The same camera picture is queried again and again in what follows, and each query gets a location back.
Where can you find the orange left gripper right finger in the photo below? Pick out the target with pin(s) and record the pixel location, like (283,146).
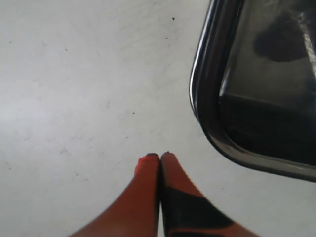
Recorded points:
(186,211)

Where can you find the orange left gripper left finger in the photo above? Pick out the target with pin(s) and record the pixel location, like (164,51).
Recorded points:
(135,212)

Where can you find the transparent dark lunch box lid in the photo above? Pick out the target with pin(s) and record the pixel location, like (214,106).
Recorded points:
(253,84)

